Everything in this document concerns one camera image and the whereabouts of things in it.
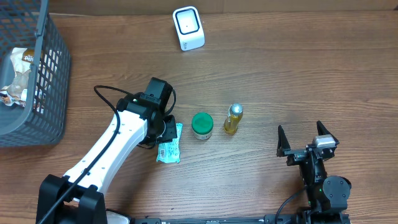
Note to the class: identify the dark grey plastic basket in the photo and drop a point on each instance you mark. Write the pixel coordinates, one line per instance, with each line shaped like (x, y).
(41, 121)

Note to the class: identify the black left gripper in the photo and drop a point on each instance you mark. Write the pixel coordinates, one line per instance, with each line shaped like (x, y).
(169, 132)

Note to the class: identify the white barcode scanner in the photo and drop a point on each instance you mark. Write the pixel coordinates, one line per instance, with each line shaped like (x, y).
(189, 29)

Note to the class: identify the beige bread snack bag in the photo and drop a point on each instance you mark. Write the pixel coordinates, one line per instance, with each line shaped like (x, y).
(16, 92)

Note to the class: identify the teal wipes packet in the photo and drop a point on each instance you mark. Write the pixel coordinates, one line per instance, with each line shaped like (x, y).
(170, 152)

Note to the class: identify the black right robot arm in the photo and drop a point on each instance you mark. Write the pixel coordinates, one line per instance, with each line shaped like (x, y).
(327, 194)

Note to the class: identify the yellow oil bottle silver cap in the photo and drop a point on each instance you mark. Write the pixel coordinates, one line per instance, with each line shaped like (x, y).
(235, 114)

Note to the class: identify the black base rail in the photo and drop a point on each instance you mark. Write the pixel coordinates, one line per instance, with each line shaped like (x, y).
(267, 219)

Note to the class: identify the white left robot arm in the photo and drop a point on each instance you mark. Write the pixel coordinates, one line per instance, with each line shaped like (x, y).
(78, 196)

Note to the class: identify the green lid jar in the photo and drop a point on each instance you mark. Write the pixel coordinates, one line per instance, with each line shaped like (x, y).
(202, 126)

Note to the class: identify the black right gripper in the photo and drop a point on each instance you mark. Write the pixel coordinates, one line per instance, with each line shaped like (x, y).
(296, 155)

